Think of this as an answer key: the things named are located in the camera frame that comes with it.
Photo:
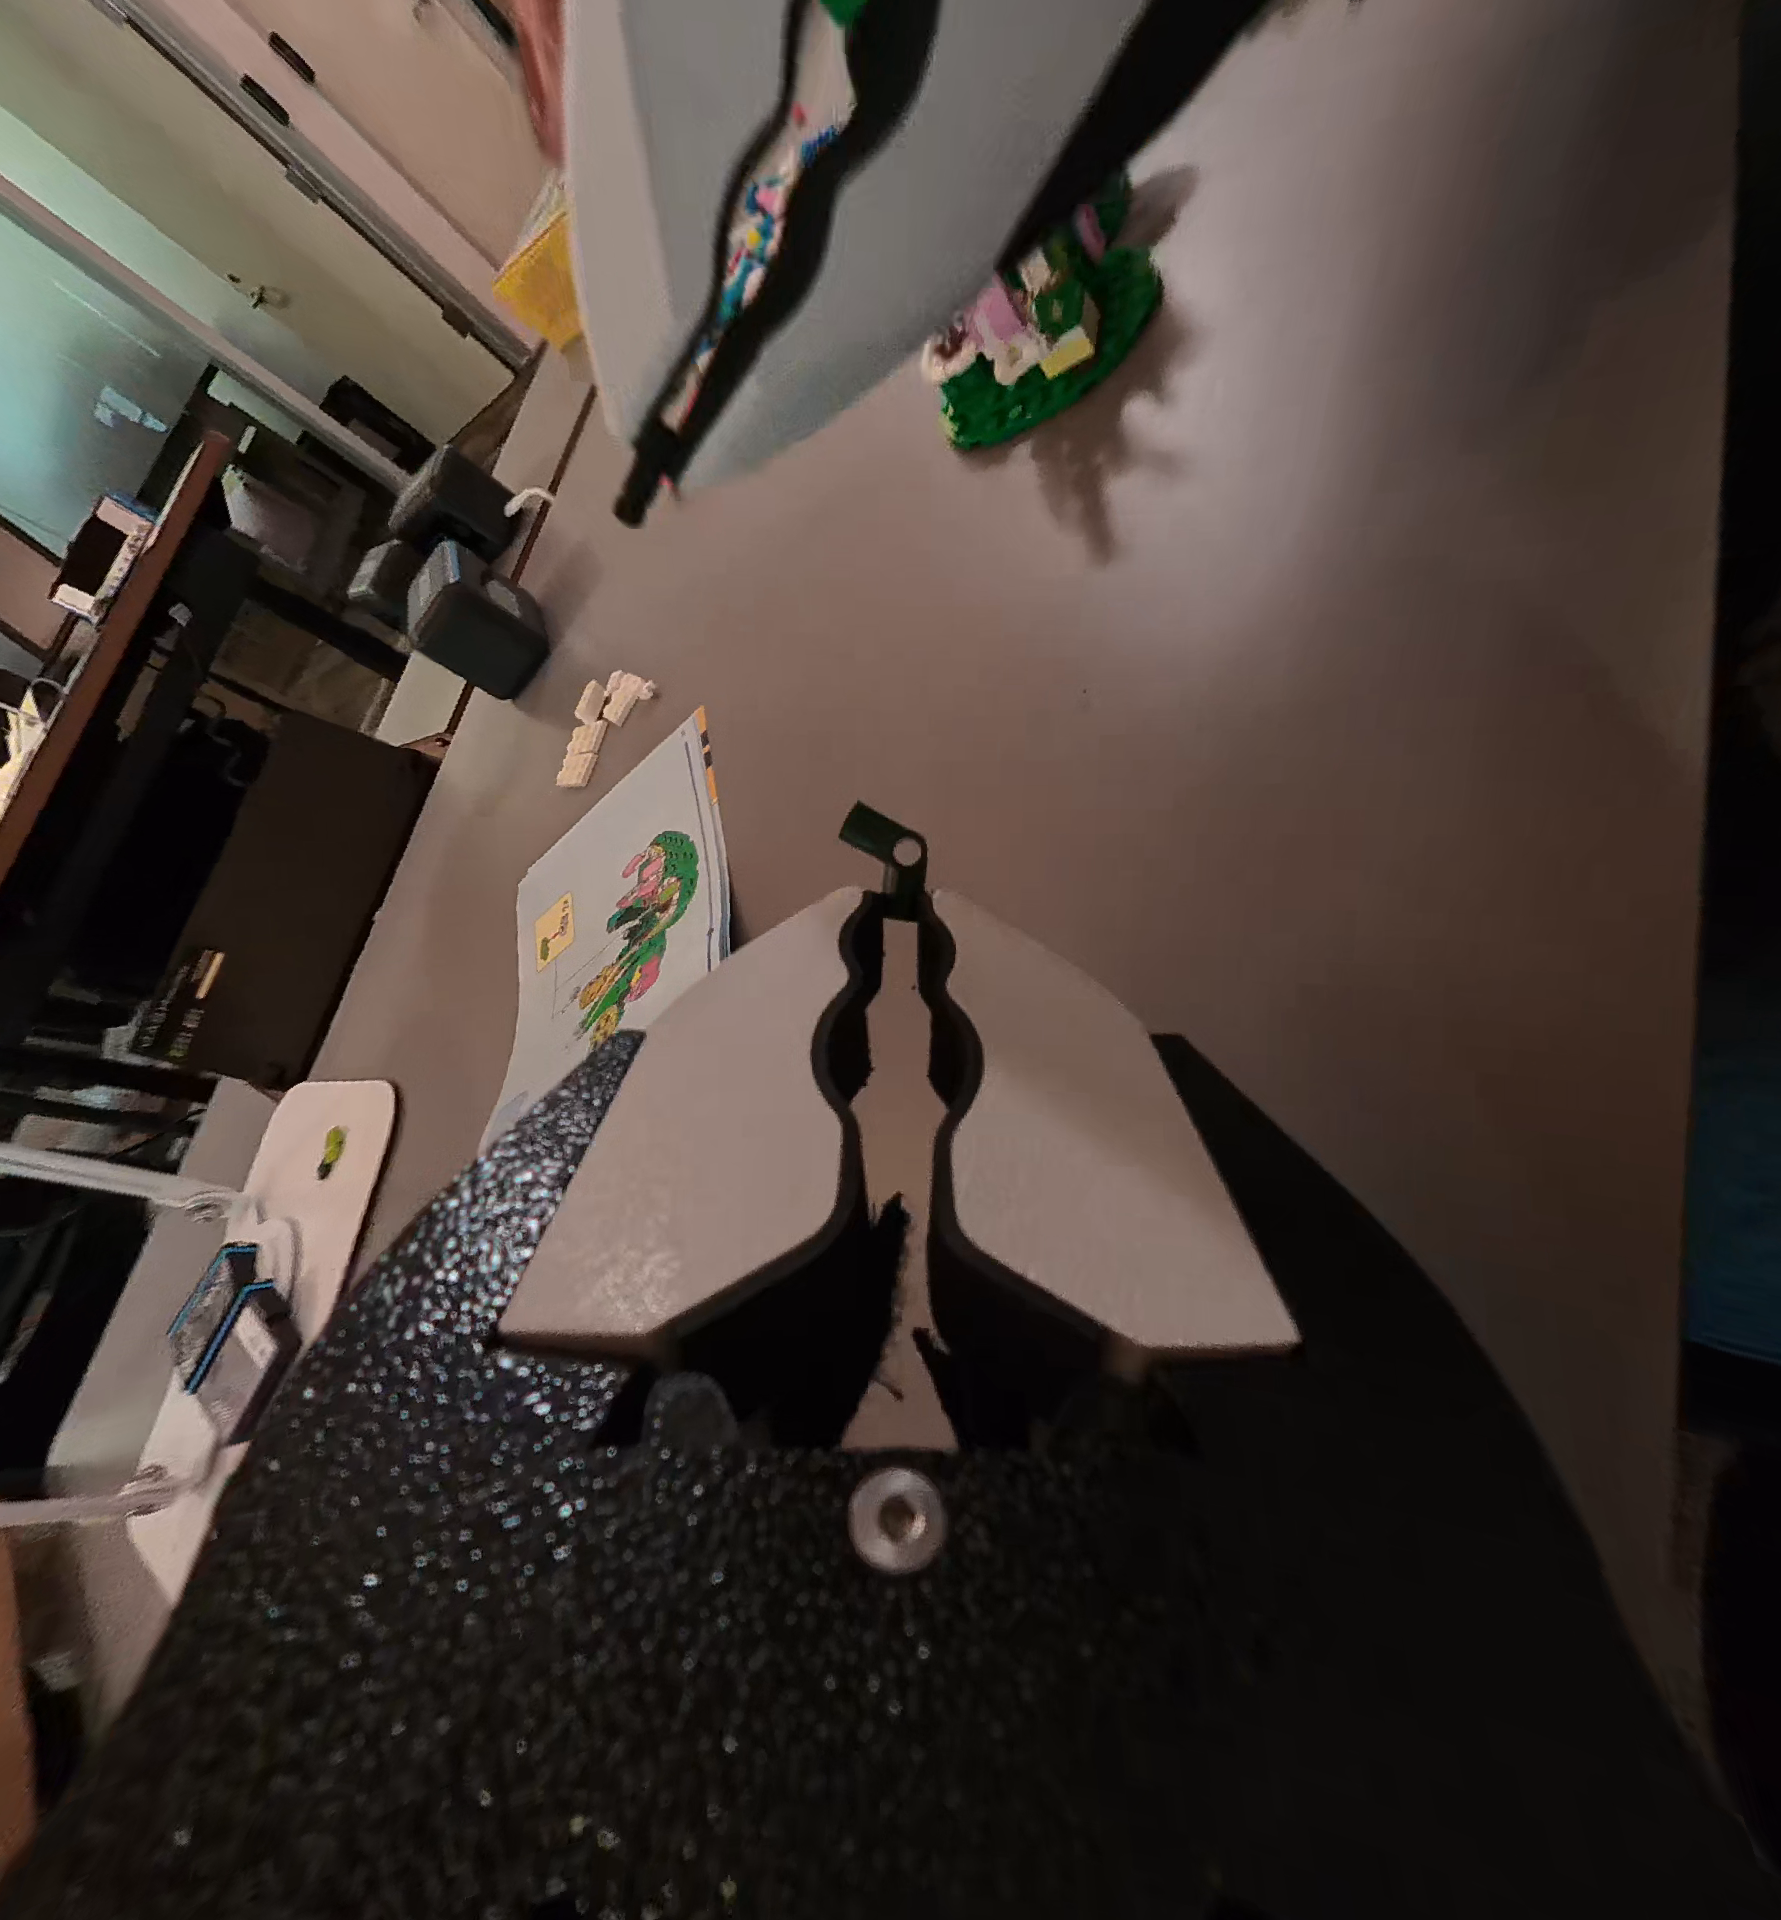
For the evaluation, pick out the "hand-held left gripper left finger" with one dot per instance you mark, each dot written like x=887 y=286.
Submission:
x=695 y=1171

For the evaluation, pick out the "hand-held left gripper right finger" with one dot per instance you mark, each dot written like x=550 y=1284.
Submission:
x=1101 y=1171

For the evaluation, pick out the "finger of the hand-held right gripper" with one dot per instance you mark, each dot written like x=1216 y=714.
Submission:
x=652 y=181
x=951 y=181

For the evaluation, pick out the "dark green lego connector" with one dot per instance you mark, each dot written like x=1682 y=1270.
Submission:
x=884 y=848

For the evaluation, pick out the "round green lego build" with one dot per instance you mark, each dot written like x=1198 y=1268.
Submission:
x=1047 y=338

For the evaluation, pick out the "lego instruction booklet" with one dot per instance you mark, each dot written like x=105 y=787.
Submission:
x=636 y=930

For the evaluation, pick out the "pile of white lego bricks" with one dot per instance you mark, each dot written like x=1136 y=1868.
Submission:
x=605 y=729

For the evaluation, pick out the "yellow cardboard box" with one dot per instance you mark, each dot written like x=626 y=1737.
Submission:
x=537 y=278

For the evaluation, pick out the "white oval tray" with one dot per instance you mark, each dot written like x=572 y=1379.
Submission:
x=330 y=1201

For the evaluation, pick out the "dark grey hard case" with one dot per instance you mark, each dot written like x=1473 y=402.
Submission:
x=455 y=503
x=472 y=622

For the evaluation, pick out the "black box with blue edge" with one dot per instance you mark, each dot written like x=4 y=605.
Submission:
x=240 y=1334

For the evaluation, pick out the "black cabinet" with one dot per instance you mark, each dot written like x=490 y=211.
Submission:
x=292 y=885

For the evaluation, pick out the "brown wooden desk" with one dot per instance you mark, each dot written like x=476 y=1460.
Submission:
x=94 y=644

